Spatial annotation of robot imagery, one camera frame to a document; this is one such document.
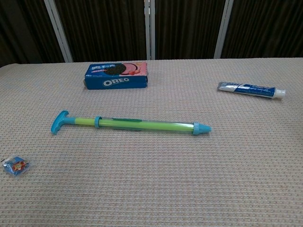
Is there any beige woven table cloth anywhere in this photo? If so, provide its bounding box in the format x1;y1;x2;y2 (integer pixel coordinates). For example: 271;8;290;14
0;57;303;227

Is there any green blue telescopic stick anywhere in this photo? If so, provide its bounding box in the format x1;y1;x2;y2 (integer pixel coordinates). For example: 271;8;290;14
51;110;195;136

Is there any blue Oreo cookie box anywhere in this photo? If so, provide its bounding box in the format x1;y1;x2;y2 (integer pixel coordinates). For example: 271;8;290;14
83;61;149;90

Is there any white screen frame post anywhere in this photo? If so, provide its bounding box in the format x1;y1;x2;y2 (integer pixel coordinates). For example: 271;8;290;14
213;0;235;60
43;0;73;63
143;0;156;61

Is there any blue white toothpaste tube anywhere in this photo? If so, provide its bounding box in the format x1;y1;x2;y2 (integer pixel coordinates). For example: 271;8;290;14
217;81;286;100

